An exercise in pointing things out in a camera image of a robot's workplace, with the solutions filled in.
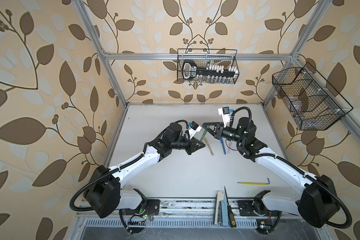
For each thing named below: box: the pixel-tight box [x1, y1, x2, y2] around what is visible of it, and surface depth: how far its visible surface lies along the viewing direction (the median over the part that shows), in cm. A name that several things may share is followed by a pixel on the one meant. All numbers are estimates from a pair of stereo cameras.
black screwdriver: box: [224, 186, 237, 229], surface depth 72 cm
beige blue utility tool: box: [213, 191, 229, 227], surface depth 73 cm
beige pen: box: [204, 137, 214, 156], surface depth 98 cm
